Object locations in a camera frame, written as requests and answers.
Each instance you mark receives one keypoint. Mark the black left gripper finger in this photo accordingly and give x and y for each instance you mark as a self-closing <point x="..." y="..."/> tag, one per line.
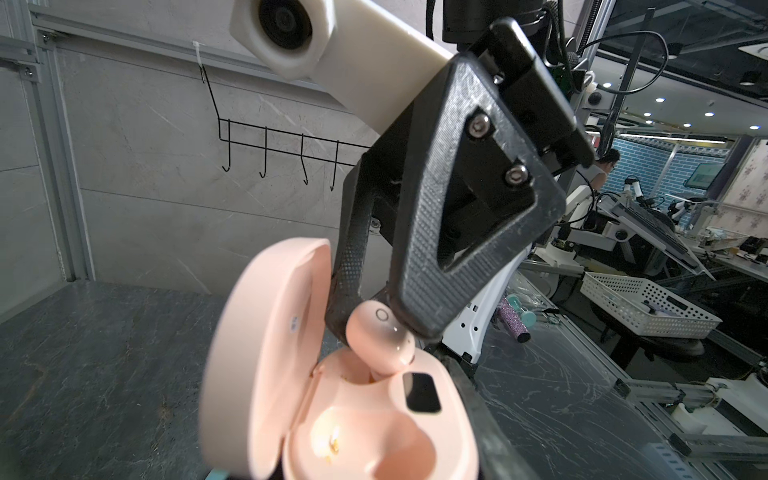
<point x="498" y="458"/>

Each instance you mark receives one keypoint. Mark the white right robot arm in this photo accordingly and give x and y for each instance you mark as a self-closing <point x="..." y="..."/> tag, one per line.
<point x="486" y="306"/>

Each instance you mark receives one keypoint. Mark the peach earbud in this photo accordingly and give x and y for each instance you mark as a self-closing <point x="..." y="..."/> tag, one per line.
<point x="377" y="337"/>

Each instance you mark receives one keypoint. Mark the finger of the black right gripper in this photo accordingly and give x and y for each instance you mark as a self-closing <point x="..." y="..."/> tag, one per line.
<point x="367" y="194"/>
<point x="474" y="194"/>

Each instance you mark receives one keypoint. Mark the white perforated plastic basket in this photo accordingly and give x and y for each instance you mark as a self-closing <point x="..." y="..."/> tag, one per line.
<point x="646" y="308"/>

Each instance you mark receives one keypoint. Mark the teal earbud charging case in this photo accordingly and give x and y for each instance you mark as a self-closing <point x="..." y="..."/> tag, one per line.
<point x="216" y="474"/>

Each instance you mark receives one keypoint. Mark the glitter purple tumbler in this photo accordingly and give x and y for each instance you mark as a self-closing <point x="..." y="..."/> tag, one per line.
<point x="516" y="318"/>

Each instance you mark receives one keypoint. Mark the black wall hook rack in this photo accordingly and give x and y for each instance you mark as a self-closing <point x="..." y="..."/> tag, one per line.
<point x="268" y="140"/>

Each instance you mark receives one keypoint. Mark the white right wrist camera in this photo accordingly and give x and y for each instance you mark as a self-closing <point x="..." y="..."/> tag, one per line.
<point x="366" y="58"/>

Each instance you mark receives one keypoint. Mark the peach earbud charging case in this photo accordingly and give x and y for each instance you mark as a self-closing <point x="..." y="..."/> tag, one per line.
<point x="271" y="403"/>

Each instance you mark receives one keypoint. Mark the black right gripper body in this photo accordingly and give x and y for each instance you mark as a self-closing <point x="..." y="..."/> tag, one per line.
<point x="517" y="68"/>

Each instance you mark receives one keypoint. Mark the seated person background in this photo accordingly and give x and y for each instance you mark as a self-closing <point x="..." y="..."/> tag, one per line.
<point x="595" y="176"/>

